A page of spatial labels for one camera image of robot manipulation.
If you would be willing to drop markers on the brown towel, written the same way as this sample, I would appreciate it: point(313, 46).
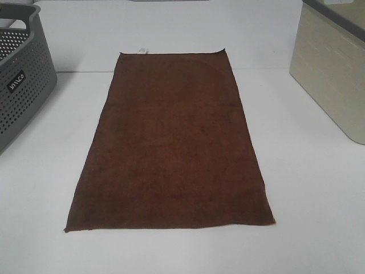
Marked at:
point(171, 150)

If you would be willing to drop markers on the white towel label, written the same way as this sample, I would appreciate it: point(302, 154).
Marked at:
point(143, 51)

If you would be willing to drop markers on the grey perforated plastic basket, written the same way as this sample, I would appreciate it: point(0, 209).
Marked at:
point(28, 74)

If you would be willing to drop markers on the beige storage box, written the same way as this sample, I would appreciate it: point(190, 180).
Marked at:
point(328, 61)

